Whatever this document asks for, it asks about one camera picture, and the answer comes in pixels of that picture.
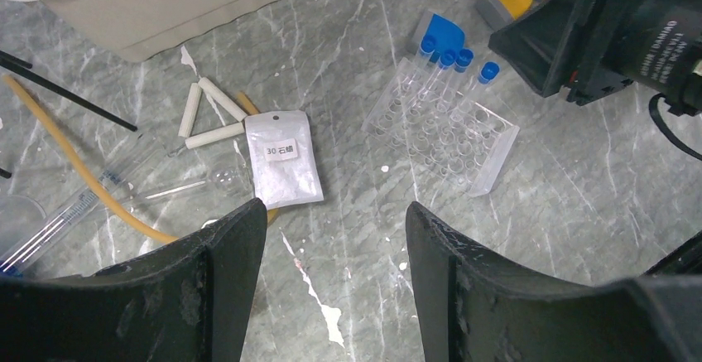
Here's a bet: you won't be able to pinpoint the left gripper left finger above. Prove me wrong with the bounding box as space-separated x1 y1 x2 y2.
1 199 267 361

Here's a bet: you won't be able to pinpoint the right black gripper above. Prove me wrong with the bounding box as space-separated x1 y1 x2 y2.
488 0 701 116

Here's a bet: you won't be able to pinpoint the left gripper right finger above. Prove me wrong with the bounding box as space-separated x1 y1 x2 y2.
406 202 701 361

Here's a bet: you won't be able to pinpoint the blue capped test tube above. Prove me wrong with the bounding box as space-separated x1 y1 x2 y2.
450 61 500 123
437 48 474 113
421 49 456 98
406 34 436 85

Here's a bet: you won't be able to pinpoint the clear test tube rack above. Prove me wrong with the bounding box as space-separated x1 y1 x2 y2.
363 58 520 197

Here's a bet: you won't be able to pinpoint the yellow grey sponge block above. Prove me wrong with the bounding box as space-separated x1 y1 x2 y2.
474 0 534 31

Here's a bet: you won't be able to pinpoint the blue plastic scoop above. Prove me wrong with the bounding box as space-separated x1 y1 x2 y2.
407 10 467 63

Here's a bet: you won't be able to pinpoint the clear round flask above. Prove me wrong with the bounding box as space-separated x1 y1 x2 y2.
118 154 252 207

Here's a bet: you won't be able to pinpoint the white powder bag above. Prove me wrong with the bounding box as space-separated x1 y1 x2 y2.
243 110 325 210

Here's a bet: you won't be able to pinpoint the yellow rubber tube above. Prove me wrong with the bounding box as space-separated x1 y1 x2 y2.
2 75 252 244

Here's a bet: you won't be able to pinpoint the white clay triangle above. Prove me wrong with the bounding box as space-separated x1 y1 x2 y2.
175 77 248 153

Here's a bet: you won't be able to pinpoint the black metal tripod stand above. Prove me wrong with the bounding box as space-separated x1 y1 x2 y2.
1 51 139 134

